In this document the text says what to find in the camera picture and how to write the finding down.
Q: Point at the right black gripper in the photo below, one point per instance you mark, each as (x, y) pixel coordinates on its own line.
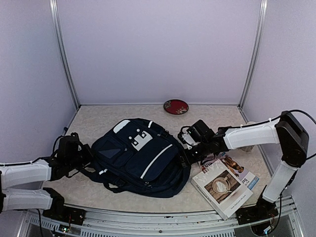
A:
(190, 160)

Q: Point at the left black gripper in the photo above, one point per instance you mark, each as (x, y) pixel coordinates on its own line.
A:
(89, 155)

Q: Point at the navy blue backpack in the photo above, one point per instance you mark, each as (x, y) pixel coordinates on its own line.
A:
(139, 156)

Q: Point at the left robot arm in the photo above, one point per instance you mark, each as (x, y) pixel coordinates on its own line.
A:
(69, 155)

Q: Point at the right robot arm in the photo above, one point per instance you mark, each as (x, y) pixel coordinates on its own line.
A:
(284, 130)

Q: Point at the pink magazine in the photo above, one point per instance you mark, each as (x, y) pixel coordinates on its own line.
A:
(204, 166)

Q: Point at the white coffee cover book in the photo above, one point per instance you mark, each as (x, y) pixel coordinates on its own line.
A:
(222, 189)

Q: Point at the red floral round dish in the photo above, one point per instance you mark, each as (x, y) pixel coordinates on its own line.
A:
(175, 107)

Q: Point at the beige ceramic mug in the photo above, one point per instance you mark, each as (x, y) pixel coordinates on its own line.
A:
(247, 148)

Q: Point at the dog cover booklet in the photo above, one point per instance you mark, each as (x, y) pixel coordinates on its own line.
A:
(245, 176)

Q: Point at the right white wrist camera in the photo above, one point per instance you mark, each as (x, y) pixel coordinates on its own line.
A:
(185, 138)

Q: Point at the front aluminium rail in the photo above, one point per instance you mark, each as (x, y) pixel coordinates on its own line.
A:
(107, 223)

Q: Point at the left aluminium frame post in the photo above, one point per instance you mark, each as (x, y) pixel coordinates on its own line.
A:
(62, 51)

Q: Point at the aluminium frame post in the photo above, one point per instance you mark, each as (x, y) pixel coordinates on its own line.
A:
(255, 53)
(62, 51)

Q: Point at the right aluminium frame post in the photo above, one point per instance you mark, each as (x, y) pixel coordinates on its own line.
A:
(255, 53)

